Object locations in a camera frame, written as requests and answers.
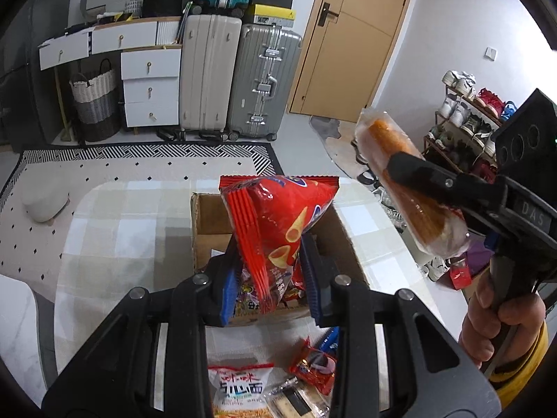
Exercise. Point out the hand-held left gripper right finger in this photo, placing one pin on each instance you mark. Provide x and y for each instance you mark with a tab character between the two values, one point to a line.
311	278

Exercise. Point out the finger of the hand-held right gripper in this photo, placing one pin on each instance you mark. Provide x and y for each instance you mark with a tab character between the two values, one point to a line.
491	241
417	170

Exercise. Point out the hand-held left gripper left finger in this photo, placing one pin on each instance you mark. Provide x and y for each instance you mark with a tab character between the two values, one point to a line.
228	296

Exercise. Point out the purple candy bag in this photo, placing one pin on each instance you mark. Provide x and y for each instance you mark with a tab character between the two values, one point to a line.
246	298

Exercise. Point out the long orange snack packet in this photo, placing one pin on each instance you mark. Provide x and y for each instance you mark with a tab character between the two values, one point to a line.
387	139

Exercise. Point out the blue cookie packet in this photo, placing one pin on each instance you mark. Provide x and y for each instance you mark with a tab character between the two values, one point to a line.
330	339

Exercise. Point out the brown cardboard box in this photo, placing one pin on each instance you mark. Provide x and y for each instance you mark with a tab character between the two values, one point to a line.
209	235

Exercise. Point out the red cone chips bag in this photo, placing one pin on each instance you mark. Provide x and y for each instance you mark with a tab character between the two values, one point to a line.
278	217

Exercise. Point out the red cookie packet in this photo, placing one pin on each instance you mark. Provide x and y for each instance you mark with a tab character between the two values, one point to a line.
315	365

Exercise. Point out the white noodle packet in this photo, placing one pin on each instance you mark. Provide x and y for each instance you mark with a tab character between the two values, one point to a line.
239	387

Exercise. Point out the person's right hand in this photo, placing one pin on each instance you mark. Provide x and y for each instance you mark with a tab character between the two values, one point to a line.
478	326

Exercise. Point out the wooden shoe rack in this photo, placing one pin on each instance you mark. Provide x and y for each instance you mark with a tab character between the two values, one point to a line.
452	156

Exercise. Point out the red plastic bag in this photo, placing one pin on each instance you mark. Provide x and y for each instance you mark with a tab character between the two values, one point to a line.
460	274

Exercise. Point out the shoe rack with shoes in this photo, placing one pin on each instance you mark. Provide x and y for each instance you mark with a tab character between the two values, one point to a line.
457	113

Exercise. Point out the grey door mat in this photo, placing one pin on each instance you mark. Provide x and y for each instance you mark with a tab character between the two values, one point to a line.
335	139

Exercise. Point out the checked tablecloth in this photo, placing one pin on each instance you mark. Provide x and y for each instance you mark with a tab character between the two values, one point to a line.
130	235

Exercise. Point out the wooden door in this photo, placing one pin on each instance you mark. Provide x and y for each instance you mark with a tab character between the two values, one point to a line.
357	52

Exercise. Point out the silver suitcase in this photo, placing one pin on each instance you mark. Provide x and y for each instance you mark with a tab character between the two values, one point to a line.
261	82

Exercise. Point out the round grey stool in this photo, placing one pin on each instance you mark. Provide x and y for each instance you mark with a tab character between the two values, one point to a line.
45	200

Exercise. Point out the white side table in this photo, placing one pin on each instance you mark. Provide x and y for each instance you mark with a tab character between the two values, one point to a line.
17	326

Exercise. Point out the yellow shoe box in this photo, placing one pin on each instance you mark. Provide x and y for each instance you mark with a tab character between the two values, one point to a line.
270	14

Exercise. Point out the cream suitcase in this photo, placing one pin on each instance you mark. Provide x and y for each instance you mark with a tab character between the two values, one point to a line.
209	78

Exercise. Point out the white desk with drawers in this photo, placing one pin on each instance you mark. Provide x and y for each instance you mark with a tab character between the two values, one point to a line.
150	91

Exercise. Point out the woven laundry basket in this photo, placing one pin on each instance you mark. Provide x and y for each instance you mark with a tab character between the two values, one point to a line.
95	104

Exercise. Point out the white ribbed box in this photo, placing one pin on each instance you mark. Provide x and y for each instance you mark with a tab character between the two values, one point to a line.
167	32

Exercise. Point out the dark grey fridge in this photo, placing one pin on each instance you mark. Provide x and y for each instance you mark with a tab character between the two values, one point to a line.
21	87

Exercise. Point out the black storage box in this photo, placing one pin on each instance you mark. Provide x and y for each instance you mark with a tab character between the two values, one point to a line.
163	4

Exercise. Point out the small white basket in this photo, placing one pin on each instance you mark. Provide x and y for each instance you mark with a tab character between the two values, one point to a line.
134	7

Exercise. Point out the white light switch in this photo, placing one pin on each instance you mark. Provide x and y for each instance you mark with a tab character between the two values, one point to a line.
491	53

